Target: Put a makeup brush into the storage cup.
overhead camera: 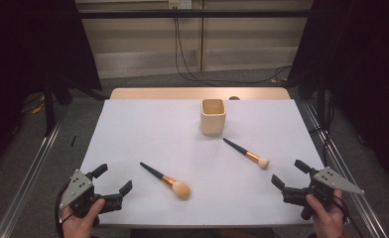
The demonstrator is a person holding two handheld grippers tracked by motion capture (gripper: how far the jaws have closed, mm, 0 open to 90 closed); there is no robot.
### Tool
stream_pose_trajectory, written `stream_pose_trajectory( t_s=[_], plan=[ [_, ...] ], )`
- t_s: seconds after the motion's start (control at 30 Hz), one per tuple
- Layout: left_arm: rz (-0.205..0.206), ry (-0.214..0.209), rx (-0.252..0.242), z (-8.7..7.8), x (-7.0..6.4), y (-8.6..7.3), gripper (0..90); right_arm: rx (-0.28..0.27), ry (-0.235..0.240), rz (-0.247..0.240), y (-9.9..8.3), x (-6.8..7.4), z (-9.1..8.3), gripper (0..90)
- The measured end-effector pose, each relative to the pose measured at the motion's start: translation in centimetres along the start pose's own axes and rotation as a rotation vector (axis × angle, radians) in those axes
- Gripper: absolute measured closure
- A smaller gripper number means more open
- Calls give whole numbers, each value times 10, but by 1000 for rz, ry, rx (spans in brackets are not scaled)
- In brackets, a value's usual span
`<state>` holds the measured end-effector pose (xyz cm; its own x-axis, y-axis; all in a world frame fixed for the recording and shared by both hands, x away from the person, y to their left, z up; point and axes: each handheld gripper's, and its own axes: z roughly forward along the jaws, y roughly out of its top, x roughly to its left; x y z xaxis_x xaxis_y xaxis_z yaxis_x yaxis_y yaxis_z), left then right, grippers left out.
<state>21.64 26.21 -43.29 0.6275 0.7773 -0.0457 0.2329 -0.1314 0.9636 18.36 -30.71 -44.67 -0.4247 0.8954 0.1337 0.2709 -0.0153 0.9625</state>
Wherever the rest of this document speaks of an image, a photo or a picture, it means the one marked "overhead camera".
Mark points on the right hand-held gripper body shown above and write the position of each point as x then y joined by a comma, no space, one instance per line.
331,180

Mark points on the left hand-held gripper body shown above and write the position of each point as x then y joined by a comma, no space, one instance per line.
78,188

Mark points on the small makeup brush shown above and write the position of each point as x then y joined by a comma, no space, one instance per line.
252,156

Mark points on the large makeup brush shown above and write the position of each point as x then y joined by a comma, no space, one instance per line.
181,190

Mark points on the beige square cup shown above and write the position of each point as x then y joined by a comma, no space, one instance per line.
212,124

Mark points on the person's left hand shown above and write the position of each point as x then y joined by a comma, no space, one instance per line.
80,226

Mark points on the person's right hand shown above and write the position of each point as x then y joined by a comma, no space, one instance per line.
329,221

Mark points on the white paper sheet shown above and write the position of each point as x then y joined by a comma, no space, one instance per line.
156,132

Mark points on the black metal stand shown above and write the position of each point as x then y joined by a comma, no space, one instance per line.
49,109
321,99

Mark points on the black curtain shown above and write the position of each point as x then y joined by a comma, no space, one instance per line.
364,66
27,49

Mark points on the black horizontal bar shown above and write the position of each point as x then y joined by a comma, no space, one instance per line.
133,14

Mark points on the thin vertical pole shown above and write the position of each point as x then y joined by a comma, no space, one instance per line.
201,39

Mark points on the aluminium floor rail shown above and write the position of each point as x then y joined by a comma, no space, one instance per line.
30,178
334,158

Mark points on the white wall socket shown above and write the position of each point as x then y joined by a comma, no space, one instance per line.
180,4

